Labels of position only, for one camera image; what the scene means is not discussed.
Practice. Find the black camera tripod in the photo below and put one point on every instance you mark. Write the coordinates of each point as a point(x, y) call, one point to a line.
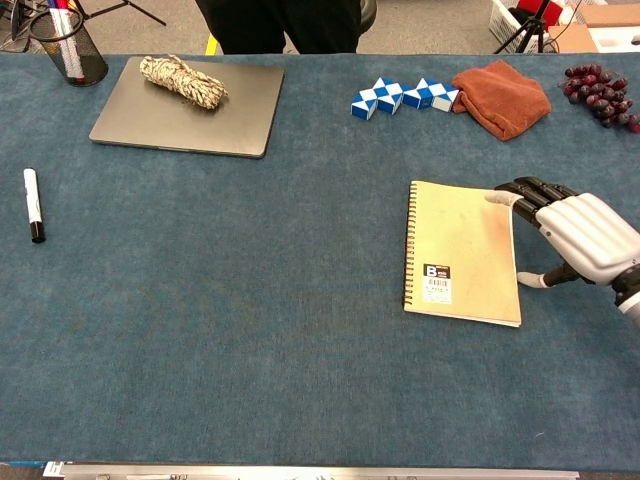
point(527, 27)

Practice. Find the person in black trousers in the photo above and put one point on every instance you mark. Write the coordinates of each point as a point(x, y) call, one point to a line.
point(290, 25)

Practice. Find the silver metal table rail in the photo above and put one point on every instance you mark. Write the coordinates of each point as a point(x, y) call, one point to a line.
point(310, 471)

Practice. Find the black tripod leg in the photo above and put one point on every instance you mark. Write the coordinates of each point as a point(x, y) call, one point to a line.
point(125, 9)

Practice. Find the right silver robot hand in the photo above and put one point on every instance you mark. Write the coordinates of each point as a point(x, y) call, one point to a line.
point(585, 235)

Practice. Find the grey closed laptop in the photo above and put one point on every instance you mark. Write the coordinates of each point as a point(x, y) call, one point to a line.
point(200, 120)

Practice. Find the orange folded towel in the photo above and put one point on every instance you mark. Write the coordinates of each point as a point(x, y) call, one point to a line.
point(505, 97)

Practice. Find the yellow spiral notebook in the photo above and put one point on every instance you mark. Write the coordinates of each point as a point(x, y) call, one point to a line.
point(465, 245)

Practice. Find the white marker in holder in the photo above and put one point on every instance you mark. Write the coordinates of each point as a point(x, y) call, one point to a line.
point(67, 47)

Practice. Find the brown cardboard box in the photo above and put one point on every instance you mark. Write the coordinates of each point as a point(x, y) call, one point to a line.
point(575, 35)

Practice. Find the white black marker pen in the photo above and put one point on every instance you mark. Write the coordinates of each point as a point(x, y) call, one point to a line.
point(33, 202)

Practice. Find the blue white snake puzzle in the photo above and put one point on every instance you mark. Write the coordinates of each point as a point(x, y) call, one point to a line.
point(395, 97)

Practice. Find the black round stool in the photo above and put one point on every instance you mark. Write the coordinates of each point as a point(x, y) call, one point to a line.
point(369, 12)

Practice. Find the dark red grape bunch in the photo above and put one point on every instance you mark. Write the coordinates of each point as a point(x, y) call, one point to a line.
point(600, 95)

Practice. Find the blue table cloth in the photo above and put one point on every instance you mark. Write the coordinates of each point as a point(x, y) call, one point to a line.
point(250, 300)

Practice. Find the black mesh pen holder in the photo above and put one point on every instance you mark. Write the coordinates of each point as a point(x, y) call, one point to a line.
point(82, 57)

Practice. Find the white plastic crate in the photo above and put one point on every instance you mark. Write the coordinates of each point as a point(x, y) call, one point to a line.
point(505, 22)

